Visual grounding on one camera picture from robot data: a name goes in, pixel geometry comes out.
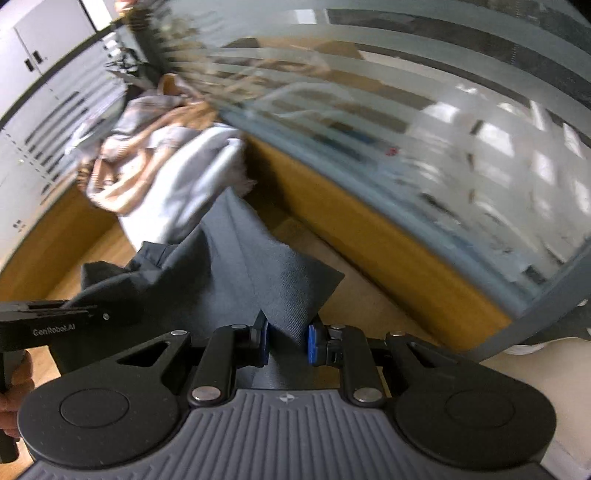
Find brown patterned cloth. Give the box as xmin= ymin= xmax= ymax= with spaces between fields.
xmin=65 ymin=71 xmax=222 ymax=215

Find white folded cloth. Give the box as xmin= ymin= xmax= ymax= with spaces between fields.
xmin=117 ymin=124 xmax=257 ymax=245

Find frosted striped glass partition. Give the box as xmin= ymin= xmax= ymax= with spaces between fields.
xmin=0 ymin=0 xmax=591 ymax=361

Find person's left hand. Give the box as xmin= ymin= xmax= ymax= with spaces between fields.
xmin=0 ymin=350 xmax=35 ymax=439

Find grey pants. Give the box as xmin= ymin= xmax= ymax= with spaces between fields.
xmin=46 ymin=189 xmax=346 ymax=393

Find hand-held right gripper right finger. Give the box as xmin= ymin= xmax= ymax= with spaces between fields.
xmin=308 ymin=316 xmax=481 ymax=407

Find white cabinet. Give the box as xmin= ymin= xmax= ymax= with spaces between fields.
xmin=0 ymin=0 xmax=118 ymax=123

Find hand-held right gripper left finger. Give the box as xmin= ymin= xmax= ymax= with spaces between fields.
xmin=115 ymin=310 xmax=271 ymax=407

